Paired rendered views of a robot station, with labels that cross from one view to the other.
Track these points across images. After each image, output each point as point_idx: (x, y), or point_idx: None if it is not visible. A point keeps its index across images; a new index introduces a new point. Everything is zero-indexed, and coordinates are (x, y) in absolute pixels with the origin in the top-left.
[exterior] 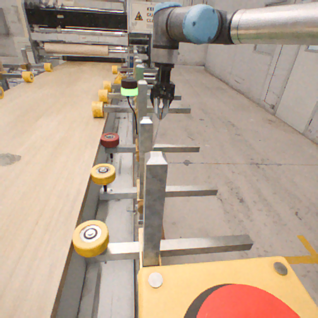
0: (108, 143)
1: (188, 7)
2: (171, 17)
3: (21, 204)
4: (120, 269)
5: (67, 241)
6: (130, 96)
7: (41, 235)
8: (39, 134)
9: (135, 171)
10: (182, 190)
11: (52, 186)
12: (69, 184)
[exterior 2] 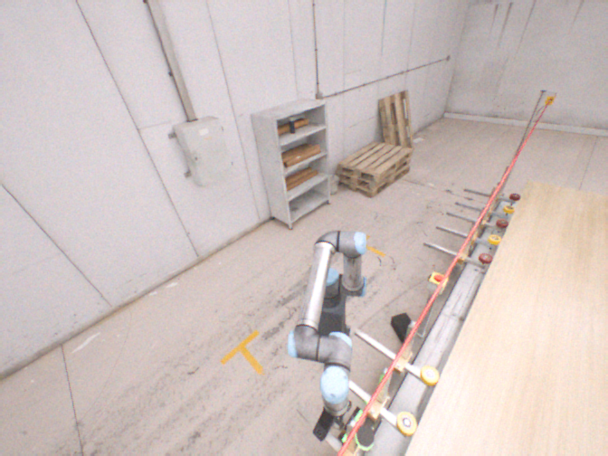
0: None
1: (345, 347)
2: (349, 365)
3: (468, 428)
4: (404, 401)
5: (441, 378)
6: None
7: (453, 392)
8: None
9: None
10: (352, 383)
11: (447, 433)
12: (434, 425)
